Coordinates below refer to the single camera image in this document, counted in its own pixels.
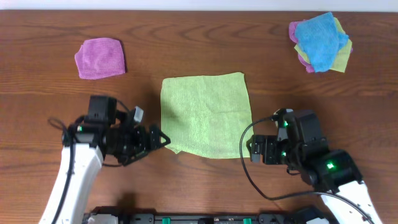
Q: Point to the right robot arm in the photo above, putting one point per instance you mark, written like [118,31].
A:
[337,180]

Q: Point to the light green cloth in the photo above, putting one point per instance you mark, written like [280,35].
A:
[206,115]

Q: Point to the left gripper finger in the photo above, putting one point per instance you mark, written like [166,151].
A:
[164,140]
[134,155]

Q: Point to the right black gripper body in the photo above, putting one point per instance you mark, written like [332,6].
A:
[276,152]

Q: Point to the folded purple cloth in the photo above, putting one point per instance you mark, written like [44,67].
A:
[100,58]

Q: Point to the purple cloth in pile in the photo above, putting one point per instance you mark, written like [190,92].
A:
[293,31]

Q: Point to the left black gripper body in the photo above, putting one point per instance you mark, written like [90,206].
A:
[130,139]

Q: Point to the blue cloth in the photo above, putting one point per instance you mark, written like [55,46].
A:
[321,43]

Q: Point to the yellow-green cloth in pile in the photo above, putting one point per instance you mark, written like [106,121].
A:
[342,59]

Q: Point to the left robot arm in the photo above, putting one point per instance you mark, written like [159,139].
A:
[81,163]

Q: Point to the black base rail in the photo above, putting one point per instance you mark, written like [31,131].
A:
[306,215]

